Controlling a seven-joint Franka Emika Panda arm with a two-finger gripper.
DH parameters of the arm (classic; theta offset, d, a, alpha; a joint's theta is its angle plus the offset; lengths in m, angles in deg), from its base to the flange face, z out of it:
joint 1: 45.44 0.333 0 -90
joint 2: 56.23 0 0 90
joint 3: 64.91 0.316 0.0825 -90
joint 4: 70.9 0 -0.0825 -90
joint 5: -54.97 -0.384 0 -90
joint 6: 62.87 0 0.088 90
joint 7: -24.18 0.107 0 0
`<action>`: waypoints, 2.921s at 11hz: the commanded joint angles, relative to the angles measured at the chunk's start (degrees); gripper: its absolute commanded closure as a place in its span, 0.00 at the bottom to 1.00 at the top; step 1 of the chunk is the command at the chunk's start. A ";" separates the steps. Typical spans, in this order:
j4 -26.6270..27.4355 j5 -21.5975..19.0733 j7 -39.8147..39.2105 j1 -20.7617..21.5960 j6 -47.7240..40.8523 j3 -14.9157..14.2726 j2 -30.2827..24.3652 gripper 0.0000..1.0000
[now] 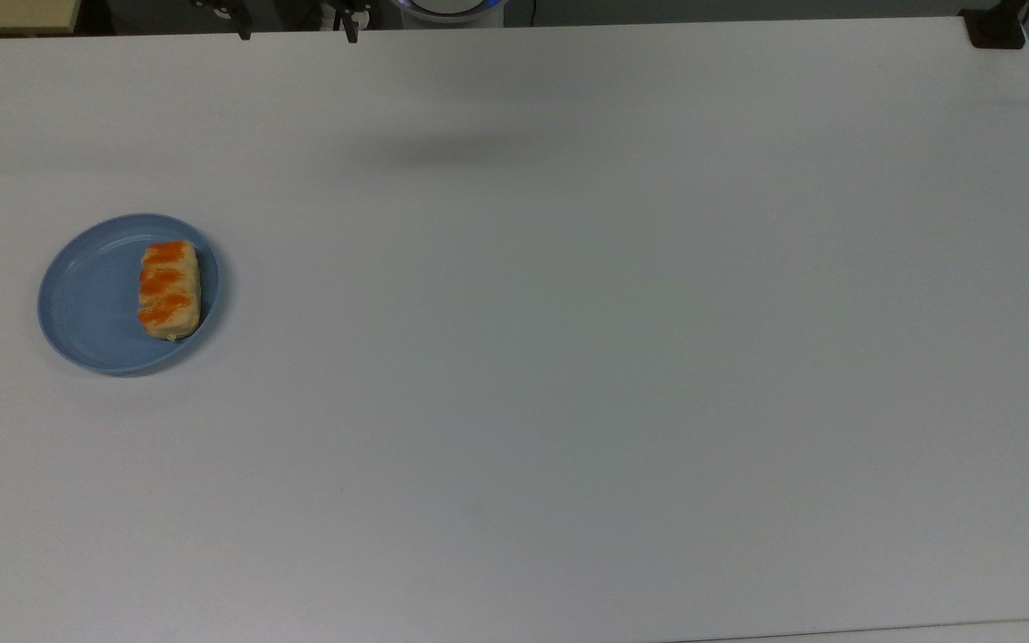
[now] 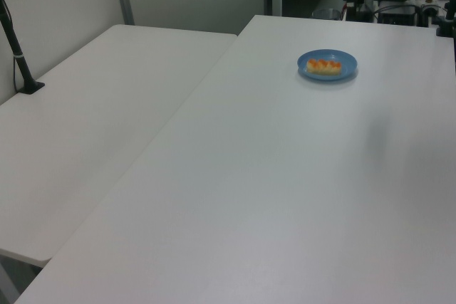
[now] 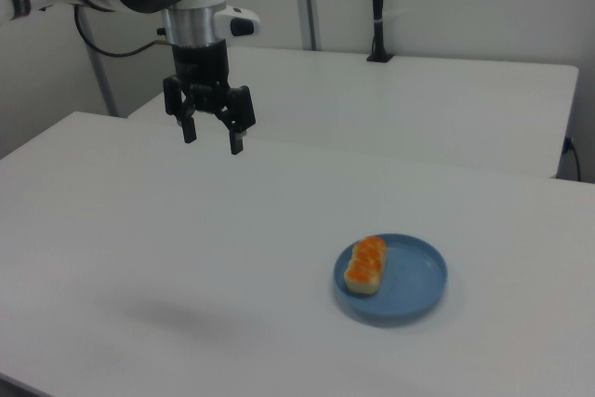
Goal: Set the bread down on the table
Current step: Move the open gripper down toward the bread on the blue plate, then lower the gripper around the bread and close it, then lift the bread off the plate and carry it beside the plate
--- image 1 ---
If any black tripod leg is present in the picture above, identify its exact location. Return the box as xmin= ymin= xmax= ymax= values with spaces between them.
xmin=193 ymin=0 xmax=254 ymax=42
xmin=332 ymin=0 xmax=374 ymax=45

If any blue round plate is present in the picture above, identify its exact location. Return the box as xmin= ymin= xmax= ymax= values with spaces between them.
xmin=38 ymin=213 xmax=222 ymax=376

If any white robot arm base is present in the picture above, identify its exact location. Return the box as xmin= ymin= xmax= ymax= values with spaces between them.
xmin=392 ymin=0 xmax=508 ymax=28

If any beige wooden furniture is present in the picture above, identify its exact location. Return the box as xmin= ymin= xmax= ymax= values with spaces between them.
xmin=0 ymin=0 xmax=84 ymax=37

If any black table clamp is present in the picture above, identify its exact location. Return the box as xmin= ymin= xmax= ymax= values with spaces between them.
xmin=959 ymin=0 xmax=1029 ymax=50

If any bread with orange glaze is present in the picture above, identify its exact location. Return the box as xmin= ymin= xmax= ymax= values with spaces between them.
xmin=137 ymin=238 xmax=203 ymax=343

